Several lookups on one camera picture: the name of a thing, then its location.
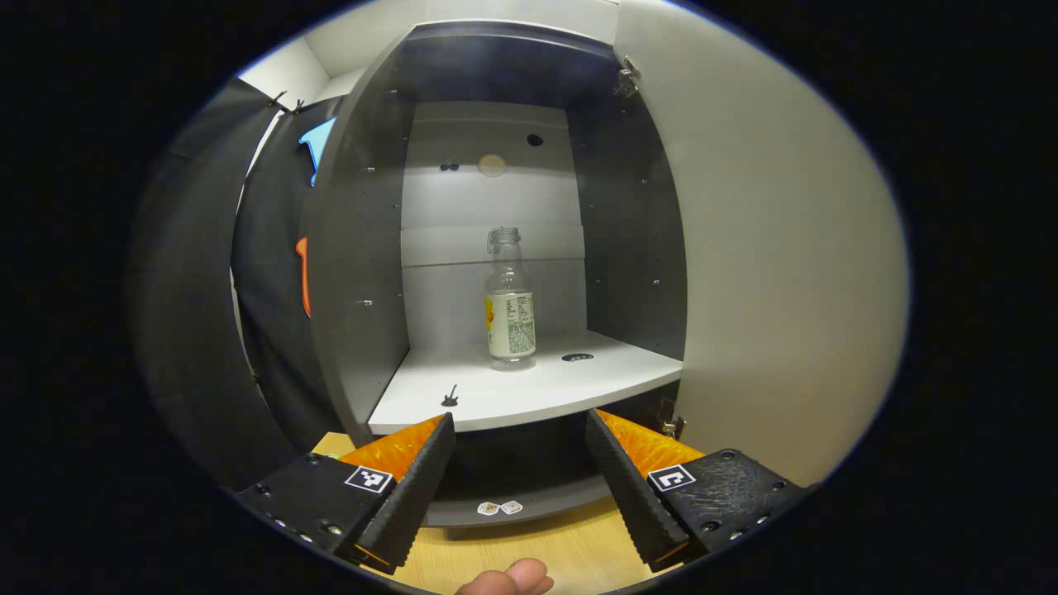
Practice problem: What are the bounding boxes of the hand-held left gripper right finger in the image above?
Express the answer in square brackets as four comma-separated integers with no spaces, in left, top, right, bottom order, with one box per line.
[585,408,815,573]

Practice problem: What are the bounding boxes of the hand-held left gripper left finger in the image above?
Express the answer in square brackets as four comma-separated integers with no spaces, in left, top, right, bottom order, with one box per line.
[236,412,457,576]

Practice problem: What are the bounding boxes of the grey cabinet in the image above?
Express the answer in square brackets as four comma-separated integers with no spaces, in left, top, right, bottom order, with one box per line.
[299,20,689,530]

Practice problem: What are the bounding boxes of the clear plastic bottle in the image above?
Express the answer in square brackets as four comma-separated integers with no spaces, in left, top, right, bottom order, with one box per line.
[484,226,538,372]

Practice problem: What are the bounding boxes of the black backdrop cloth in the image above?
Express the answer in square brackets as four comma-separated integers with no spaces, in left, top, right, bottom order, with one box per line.
[128,79,350,490]

